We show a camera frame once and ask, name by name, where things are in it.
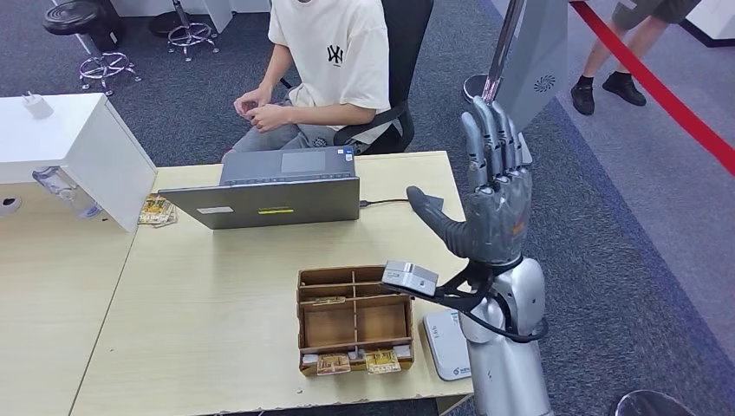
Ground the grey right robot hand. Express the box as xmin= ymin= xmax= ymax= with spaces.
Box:
xmin=406 ymin=95 xmax=534 ymax=266

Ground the person's left hand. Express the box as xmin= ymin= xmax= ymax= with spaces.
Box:
xmin=250 ymin=104 xmax=291 ymax=134

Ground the person's right hand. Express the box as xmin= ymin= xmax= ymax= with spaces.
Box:
xmin=234 ymin=86 xmax=274 ymax=120

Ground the seated person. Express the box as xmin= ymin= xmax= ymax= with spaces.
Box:
xmin=220 ymin=0 xmax=393 ymax=165

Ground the white card reader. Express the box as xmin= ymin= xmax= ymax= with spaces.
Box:
xmin=423 ymin=309 xmax=474 ymax=382

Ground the wooden card organizer box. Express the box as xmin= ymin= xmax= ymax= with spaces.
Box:
xmin=296 ymin=264 xmax=414 ymax=379

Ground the standing person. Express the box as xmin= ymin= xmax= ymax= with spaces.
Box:
xmin=570 ymin=0 xmax=703 ymax=117

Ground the small black USB device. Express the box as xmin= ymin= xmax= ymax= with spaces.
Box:
xmin=408 ymin=193 xmax=445 ymax=212

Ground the grey laptop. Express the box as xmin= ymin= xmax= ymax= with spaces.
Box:
xmin=158 ymin=146 xmax=361 ymax=231

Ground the white table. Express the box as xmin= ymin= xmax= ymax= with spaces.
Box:
xmin=108 ymin=0 xmax=271 ymax=35

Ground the black office chair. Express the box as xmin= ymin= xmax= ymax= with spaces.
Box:
xmin=278 ymin=0 xmax=435 ymax=156

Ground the grey kiosk stand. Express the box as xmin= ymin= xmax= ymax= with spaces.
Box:
xmin=482 ymin=0 xmax=569 ymax=167

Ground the white cabinet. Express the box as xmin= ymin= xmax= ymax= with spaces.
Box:
xmin=0 ymin=93 xmax=159 ymax=234

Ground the black stool chrome base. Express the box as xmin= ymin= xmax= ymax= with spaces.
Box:
xmin=43 ymin=0 xmax=142 ymax=98

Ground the clear plastic water bottle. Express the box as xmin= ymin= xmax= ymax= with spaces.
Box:
xmin=31 ymin=166 xmax=103 ymax=220

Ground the red barrier belt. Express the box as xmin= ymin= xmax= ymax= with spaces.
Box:
xmin=569 ymin=0 xmax=735 ymax=178

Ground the white charger plug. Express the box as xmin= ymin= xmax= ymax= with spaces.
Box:
xmin=22 ymin=91 xmax=55 ymax=120

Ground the dark round object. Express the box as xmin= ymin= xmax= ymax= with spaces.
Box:
xmin=614 ymin=389 xmax=697 ymax=416

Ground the white platform black base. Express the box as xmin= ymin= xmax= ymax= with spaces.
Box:
xmin=680 ymin=0 xmax=735 ymax=49

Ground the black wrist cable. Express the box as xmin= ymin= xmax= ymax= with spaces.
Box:
xmin=381 ymin=261 xmax=550 ymax=344

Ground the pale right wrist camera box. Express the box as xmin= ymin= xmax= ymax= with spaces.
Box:
xmin=381 ymin=260 xmax=439 ymax=297

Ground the chrome stanchion post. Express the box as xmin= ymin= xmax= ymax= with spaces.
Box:
xmin=463 ymin=0 xmax=526 ymax=110

